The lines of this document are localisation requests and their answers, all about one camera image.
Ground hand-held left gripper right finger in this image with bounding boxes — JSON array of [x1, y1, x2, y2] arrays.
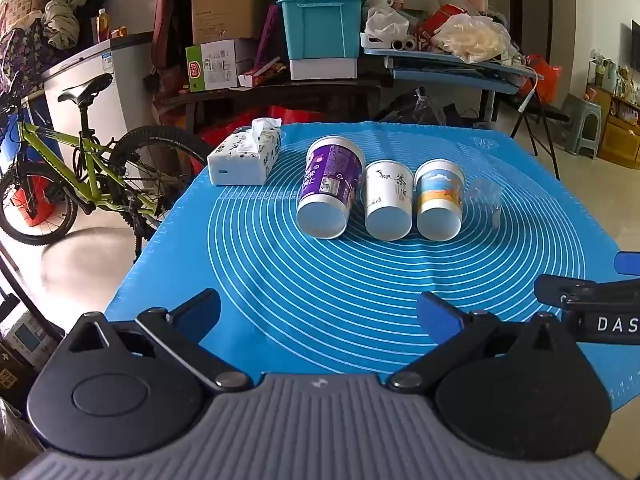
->
[[387, 291, 577, 393]]

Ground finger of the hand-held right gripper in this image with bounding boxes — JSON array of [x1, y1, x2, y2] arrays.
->
[[533, 273, 640, 312], [614, 251, 640, 277]]

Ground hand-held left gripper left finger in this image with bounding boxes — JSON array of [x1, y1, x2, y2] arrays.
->
[[66, 288, 252, 394]]

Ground blue and orange paper cup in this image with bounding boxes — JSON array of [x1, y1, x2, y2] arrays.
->
[[413, 158, 467, 241]]

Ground clear glass cup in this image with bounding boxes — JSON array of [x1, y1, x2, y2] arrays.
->
[[465, 176, 504, 229]]

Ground white ink-print paper cup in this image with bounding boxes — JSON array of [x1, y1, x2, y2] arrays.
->
[[364, 160, 415, 242]]

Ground purple paper cup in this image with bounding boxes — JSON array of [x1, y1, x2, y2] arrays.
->
[[295, 136, 368, 240]]

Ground blue silicone baking mat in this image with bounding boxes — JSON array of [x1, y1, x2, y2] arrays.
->
[[104, 121, 640, 402]]

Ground wooden cabinet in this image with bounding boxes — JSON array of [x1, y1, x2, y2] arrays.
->
[[582, 86, 640, 164]]

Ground grey plastic stool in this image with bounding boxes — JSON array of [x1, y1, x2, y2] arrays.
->
[[558, 92, 604, 160]]

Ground white tissue box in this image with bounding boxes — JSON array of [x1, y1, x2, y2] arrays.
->
[[207, 117, 285, 187]]

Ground black folding stand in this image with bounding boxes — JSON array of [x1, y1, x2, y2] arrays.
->
[[499, 94, 572, 181]]

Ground cardboard box with labels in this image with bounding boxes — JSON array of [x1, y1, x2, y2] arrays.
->
[[0, 304, 63, 411]]

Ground green bicycle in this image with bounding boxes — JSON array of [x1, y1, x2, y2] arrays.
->
[[0, 72, 217, 264]]

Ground orange-red plastic bag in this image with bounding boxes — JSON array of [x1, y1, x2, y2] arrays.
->
[[520, 54, 564, 104]]

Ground black plastic bag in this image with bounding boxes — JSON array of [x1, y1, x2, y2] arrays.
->
[[379, 86, 447, 126]]

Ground red bag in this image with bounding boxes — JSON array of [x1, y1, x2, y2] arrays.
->
[[199, 104, 327, 147]]

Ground black television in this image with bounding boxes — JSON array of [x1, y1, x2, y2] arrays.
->
[[628, 20, 640, 72]]

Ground white chest freezer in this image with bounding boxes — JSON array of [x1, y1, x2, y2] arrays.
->
[[39, 31, 157, 162]]

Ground blue folding desk board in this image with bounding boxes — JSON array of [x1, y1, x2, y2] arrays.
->
[[362, 46, 544, 95]]

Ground dark wooden table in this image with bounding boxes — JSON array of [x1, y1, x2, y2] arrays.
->
[[152, 71, 397, 133]]

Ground green and white cardboard box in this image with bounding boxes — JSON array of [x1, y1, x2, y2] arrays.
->
[[185, 38, 257, 93]]

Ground clear bag with white contents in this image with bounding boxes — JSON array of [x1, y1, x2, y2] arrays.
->
[[431, 13, 514, 65]]

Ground small white plastic bag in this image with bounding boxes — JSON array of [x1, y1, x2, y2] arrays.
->
[[364, 6, 417, 45]]

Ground maroon hanging bag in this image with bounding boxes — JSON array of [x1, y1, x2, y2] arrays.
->
[[151, 0, 197, 69]]

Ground blue plastic storage bin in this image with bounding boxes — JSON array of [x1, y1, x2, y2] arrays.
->
[[276, 0, 365, 61]]

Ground purple floral bag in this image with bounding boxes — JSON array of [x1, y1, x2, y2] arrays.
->
[[0, 16, 62, 92]]

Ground brown cardboard box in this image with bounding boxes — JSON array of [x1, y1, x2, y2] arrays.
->
[[191, 0, 274, 45]]

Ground grey bundled cloth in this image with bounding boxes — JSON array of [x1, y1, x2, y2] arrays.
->
[[41, 0, 82, 51]]

